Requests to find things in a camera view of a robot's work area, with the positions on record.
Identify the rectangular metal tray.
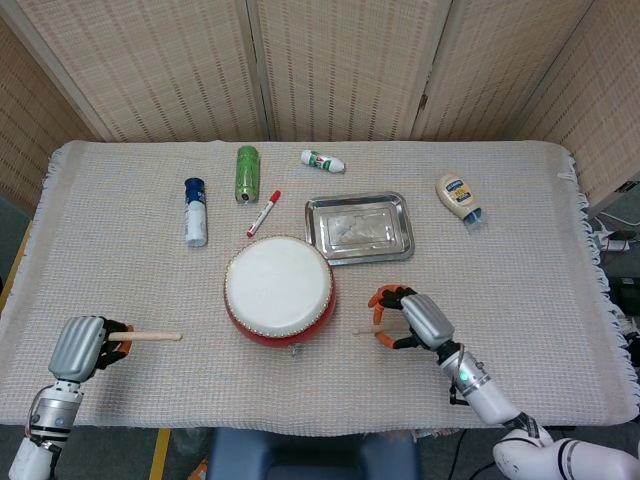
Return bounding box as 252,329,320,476
304,191,416,267

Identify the red drum white skin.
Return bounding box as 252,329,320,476
223,236,340,357

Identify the blue seat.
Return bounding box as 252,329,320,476
207,428,421,480

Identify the woven folding screen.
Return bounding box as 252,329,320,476
0,0,640,211

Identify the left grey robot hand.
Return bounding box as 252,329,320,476
48,315,135,384

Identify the red marker pen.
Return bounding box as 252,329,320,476
245,189,283,239

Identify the beige woven tablecloth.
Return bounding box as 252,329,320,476
0,139,634,431

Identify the green drink can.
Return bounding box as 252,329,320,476
234,145,262,206

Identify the black box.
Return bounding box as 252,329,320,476
612,273,640,321

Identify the white bottle blue cap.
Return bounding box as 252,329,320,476
183,177,209,247

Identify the cream mayonnaise squeeze bottle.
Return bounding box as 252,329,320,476
434,173,486,229

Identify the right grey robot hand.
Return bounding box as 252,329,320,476
368,284,457,351

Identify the small white bottle green label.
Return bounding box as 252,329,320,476
300,149,346,176

